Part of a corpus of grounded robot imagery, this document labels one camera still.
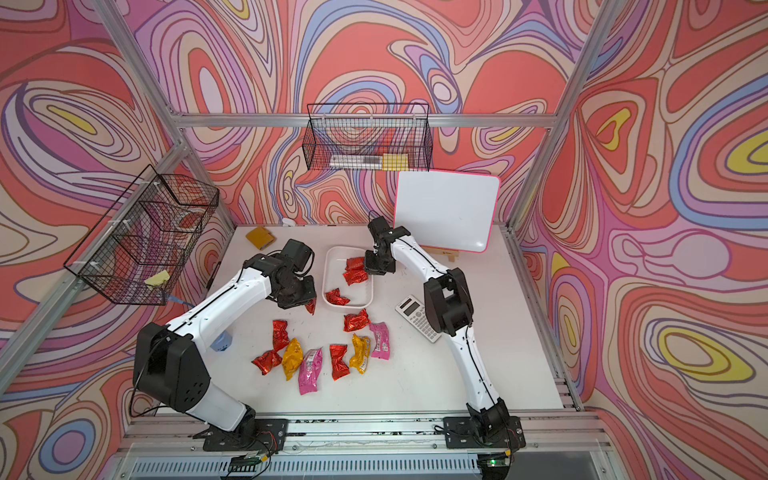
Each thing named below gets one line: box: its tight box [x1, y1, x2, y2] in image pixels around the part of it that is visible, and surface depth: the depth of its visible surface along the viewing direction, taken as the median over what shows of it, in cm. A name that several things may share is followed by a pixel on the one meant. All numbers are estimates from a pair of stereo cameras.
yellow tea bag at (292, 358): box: [282, 338, 303, 381], surface depth 85 cm
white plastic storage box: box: [322, 246, 373, 309], surface depth 103 cm
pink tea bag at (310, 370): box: [298, 348, 323, 395], surface depth 83 cm
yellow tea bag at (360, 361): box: [350, 333, 371, 375], surface depth 84 cm
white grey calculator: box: [395, 295, 442, 343], surface depth 97 cm
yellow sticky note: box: [144, 270, 171, 287], surface depth 73 cm
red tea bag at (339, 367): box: [330, 344, 351, 381], surface depth 84 cm
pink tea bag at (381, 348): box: [369, 322, 390, 361], surface depth 86 cm
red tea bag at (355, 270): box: [342, 257, 369, 286], surface depth 103 cm
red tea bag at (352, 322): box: [343, 308, 370, 332], surface depth 93 cm
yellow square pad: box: [245, 226, 277, 251], surface depth 117 cm
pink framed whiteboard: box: [394, 169, 500, 253], surface depth 103 cm
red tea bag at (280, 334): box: [272, 320, 290, 352], surface depth 91 cm
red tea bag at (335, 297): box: [325, 288, 350, 306], surface depth 94 cm
